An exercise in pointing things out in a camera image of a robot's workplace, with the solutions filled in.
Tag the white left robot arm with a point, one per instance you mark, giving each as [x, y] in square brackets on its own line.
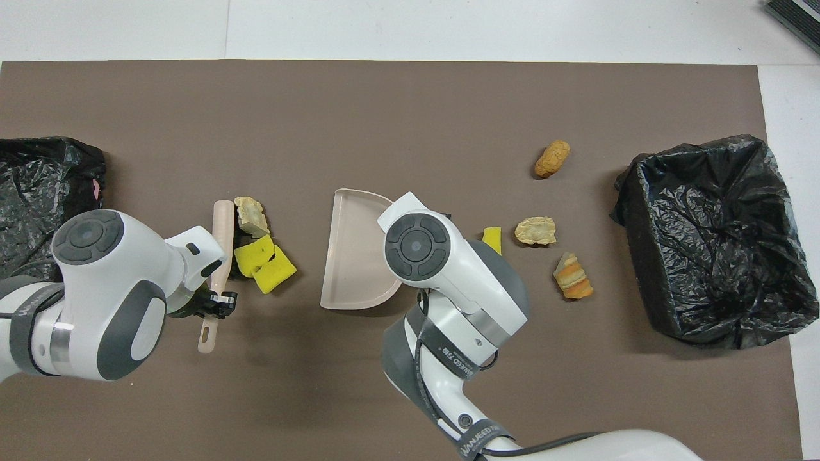
[109, 288]

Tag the beige hand brush black bristles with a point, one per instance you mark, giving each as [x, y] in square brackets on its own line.
[223, 230]

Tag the large brown table mat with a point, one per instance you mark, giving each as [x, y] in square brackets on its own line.
[256, 102]

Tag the beige plastic dustpan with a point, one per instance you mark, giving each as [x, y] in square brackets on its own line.
[355, 256]

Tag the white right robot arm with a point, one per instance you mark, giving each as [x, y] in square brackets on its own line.
[448, 269]

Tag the yellow green sponge piece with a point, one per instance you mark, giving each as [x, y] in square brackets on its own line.
[278, 274]
[252, 256]

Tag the black bag lined bin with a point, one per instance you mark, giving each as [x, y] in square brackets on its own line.
[672, 243]

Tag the dark ribbed device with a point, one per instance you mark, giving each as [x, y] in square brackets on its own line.
[801, 16]

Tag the pale foam scrap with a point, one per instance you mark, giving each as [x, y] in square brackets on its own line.
[250, 214]
[535, 230]

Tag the small yellow sponge wedge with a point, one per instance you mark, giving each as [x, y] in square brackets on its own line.
[493, 238]

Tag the brown potato shaped scrap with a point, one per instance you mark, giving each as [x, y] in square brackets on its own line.
[551, 160]

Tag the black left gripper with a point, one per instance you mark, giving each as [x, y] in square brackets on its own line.
[202, 306]

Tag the orange striped foam scrap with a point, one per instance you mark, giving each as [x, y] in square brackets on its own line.
[572, 276]

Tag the black bag bin pink mark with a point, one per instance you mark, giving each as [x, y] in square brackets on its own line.
[38, 186]

